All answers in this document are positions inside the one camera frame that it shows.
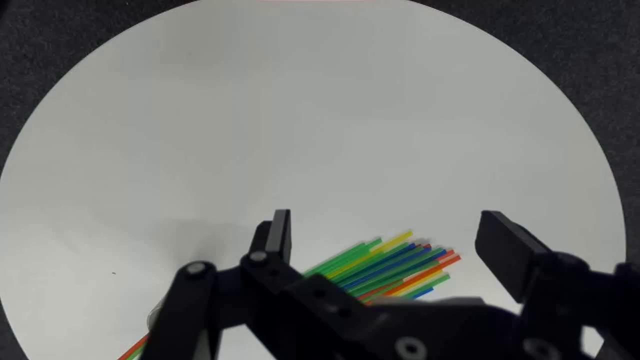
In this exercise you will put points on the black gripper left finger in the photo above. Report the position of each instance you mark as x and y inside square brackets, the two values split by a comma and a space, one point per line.
[200, 312]

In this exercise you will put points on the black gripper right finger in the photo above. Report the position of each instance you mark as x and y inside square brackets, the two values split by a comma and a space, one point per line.
[566, 300]

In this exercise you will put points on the orange straw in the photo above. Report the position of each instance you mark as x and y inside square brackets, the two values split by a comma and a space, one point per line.
[135, 348]
[421, 274]

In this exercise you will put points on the green straw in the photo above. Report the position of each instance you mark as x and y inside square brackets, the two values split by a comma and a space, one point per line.
[342, 257]
[432, 289]
[402, 270]

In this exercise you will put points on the yellow straw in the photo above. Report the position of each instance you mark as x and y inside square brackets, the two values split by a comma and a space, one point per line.
[423, 285]
[373, 255]

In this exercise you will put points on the blue straw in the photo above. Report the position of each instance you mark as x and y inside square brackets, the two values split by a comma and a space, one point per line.
[393, 263]

